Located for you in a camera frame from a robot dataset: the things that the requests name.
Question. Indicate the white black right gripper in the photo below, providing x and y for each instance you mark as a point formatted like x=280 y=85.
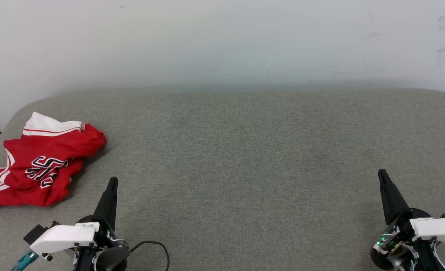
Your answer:
x=433 y=229

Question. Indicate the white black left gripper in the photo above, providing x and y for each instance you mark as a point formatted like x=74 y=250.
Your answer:
x=64 y=237

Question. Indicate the red white basketball jersey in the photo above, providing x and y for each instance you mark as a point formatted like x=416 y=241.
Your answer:
x=38 y=150

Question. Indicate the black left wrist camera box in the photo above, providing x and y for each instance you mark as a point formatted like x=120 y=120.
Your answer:
x=34 y=234

